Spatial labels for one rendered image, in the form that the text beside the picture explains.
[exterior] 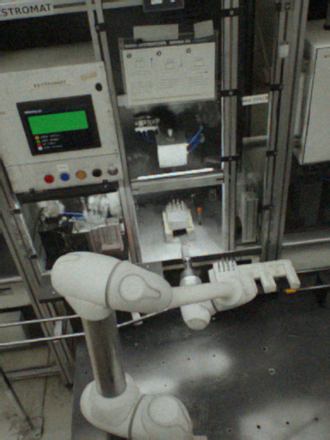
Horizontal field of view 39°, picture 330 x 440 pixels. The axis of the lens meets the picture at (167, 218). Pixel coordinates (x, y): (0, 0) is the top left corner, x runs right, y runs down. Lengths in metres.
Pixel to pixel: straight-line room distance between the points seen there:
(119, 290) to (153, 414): 0.56
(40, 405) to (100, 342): 1.47
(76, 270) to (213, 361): 0.94
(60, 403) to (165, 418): 1.30
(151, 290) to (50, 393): 1.78
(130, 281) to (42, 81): 0.76
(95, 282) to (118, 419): 0.60
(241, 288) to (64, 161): 0.79
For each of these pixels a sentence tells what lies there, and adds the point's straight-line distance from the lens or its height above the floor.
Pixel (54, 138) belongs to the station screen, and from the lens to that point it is 1.67.
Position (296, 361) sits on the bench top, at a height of 0.68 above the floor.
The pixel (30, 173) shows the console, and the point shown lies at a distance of 1.79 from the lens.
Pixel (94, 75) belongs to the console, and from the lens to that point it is 1.59.
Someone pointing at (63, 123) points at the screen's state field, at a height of 1.65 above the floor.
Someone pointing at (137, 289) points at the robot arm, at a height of 1.52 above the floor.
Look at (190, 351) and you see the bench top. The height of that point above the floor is 0.68.
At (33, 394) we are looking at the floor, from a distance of 2.90.
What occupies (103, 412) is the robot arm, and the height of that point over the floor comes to 0.93.
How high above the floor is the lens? 2.37
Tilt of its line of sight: 40 degrees down
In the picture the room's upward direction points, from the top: 6 degrees counter-clockwise
